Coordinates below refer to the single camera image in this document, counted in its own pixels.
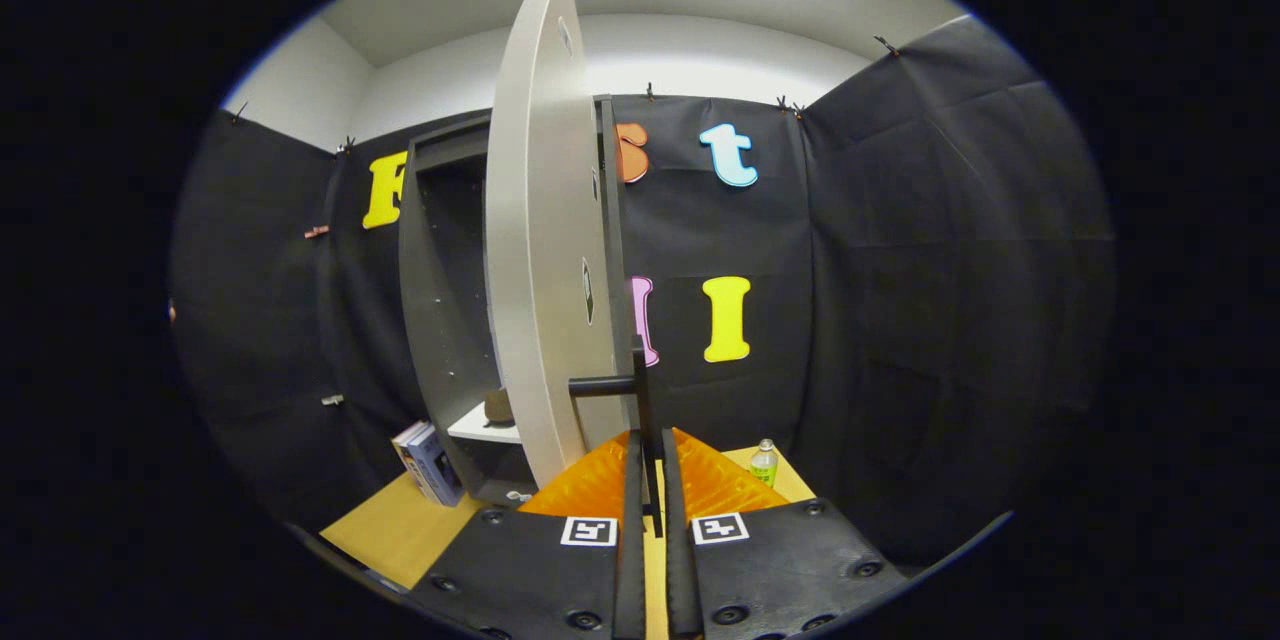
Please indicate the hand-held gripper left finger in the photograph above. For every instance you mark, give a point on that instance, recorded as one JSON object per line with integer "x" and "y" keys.
{"x": 630, "y": 560}

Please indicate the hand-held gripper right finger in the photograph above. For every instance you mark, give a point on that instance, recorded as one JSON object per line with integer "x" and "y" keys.
{"x": 678, "y": 560}

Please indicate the brown fuzzy shoe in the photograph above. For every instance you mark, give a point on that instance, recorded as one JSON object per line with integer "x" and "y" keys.
{"x": 498, "y": 407}

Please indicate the dark grey shoe cabinet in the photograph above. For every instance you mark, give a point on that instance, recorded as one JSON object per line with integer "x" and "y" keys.
{"x": 440, "y": 300}

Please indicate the green label plastic bottle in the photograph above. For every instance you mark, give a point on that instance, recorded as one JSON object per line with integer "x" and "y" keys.
{"x": 764, "y": 465}

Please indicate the black backdrop cloth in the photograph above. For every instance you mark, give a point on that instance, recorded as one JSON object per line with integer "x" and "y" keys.
{"x": 930, "y": 270}

